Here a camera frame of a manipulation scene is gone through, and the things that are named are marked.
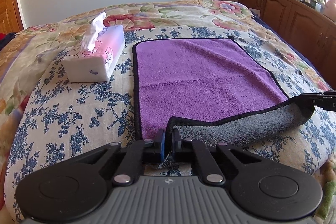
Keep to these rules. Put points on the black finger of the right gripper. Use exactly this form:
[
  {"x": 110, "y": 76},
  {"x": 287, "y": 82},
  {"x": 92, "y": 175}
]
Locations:
[{"x": 325, "y": 100}]

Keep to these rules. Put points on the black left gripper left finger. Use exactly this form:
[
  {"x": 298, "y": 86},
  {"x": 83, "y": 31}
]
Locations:
[{"x": 72, "y": 189}]

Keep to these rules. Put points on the blue floral white sheet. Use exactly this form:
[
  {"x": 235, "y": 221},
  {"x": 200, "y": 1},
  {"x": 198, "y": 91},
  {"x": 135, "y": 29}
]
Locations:
[{"x": 63, "y": 120}]

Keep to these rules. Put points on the wooden door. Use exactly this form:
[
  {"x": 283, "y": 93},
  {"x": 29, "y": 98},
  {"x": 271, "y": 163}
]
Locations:
[{"x": 10, "y": 17}]

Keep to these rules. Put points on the large floral beige blanket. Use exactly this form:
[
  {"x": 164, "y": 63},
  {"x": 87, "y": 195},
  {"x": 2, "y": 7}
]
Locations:
[{"x": 27, "y": 56}]

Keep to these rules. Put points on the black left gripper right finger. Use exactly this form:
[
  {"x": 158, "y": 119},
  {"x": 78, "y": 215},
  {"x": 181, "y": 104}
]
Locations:
[{"x": 260, "y": 187}]

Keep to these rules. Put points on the white tissue pack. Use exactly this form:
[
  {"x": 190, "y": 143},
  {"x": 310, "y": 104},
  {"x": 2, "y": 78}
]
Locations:
[{"x": 94, "y": 58}]

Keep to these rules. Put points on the purple and grey towel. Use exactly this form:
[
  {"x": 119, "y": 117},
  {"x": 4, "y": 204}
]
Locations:
[{"x": 209, "y": 90}]

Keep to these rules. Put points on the wooden cabinet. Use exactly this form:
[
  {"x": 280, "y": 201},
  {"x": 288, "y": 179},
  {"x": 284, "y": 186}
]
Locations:
[{"x": 306, "y": 30}]

